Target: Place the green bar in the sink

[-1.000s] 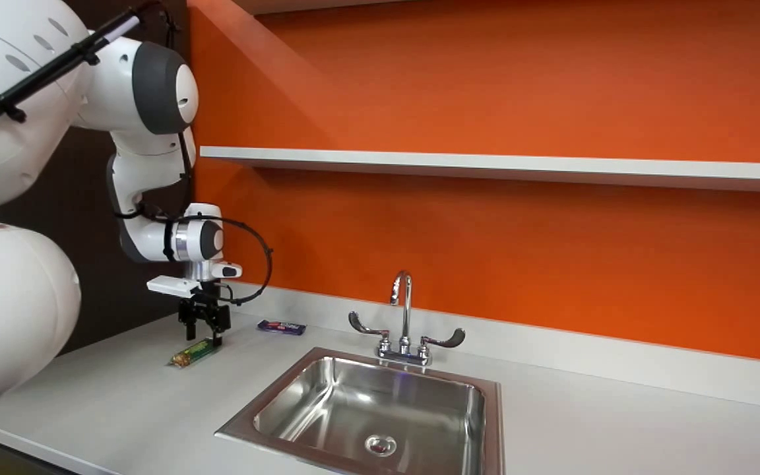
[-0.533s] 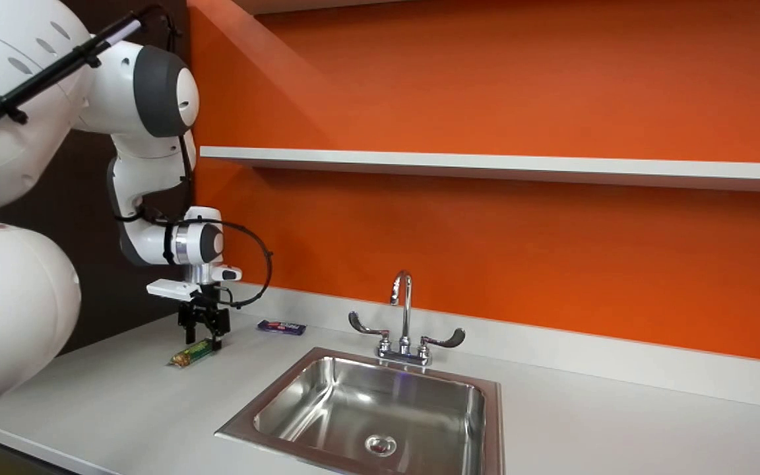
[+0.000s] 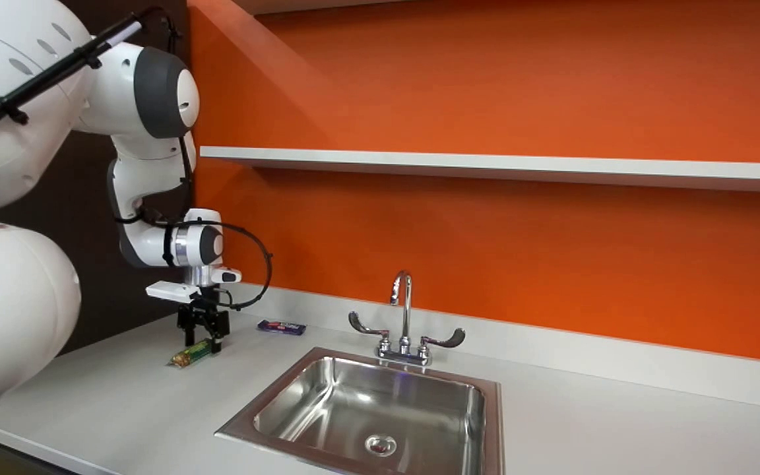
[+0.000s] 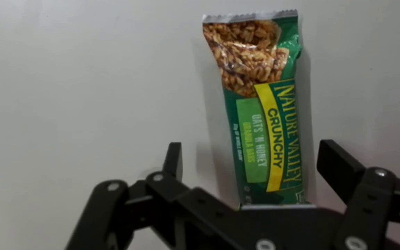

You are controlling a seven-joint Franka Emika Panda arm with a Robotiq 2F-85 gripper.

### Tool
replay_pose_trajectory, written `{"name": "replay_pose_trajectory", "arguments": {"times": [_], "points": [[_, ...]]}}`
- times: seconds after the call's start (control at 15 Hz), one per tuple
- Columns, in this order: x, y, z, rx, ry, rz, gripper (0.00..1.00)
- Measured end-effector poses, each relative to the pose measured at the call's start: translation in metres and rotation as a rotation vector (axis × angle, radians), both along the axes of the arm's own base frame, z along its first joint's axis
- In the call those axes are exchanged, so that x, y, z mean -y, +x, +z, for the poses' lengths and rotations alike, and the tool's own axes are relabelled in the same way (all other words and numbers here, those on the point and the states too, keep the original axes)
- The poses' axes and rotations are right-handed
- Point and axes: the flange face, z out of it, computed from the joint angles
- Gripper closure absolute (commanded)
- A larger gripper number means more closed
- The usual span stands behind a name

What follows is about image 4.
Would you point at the green granola bar wrapper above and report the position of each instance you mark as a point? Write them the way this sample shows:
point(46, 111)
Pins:
point(260, 115)

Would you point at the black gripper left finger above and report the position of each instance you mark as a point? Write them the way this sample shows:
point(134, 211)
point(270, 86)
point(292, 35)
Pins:
point(173, 199)

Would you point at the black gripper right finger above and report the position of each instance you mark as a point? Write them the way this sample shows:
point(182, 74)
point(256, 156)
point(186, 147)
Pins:
point(367, 199)

